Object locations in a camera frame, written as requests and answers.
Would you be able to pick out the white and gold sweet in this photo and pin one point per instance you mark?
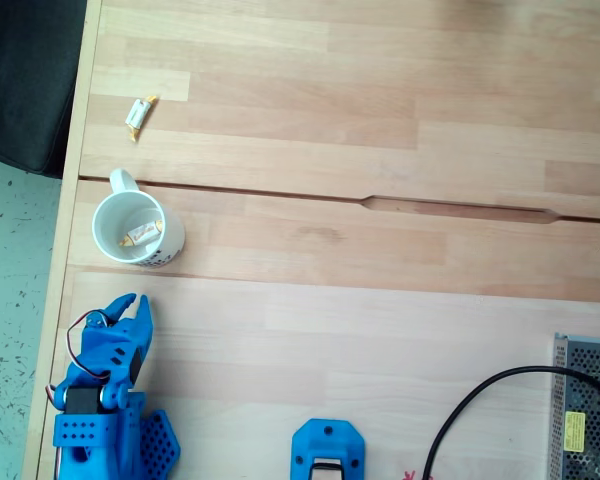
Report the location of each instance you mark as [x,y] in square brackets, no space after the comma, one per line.
[142,234]
[139,114]

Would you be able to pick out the white ceramic mug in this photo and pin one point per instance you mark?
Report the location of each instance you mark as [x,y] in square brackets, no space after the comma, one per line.
[130,210]

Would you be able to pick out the blue printed pole base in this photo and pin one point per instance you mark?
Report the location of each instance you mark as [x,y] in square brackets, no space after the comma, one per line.
[327,440]

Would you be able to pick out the black upholstered seat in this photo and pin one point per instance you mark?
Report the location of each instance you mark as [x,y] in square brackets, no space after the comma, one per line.
[25,75]

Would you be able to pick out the perforated metal power supply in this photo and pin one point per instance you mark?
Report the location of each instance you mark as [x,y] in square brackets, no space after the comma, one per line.
[587,400]

